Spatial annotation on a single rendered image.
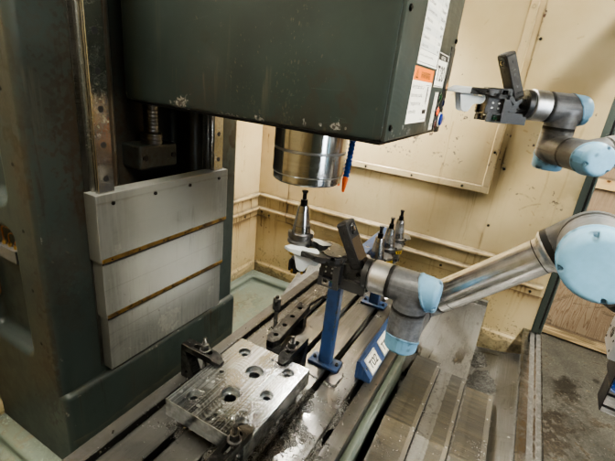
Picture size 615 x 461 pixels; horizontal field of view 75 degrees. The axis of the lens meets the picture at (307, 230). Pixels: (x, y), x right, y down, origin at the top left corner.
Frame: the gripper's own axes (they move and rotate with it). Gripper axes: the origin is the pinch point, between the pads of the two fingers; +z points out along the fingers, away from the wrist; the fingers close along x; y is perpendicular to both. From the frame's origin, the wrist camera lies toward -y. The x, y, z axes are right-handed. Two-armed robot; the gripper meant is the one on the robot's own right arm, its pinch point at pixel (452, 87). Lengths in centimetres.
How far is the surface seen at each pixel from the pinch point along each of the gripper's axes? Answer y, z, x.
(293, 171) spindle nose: 20.2, 37.5, -22.3
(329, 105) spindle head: 5.9, 32.4, -30.5
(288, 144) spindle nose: 15.0, 39.0, -21.4
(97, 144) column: 21, 82, -12
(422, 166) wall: 33, -20, 69
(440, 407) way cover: 100, -19, -2
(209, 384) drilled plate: 75, 53, -26
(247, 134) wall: 32, 62, 102
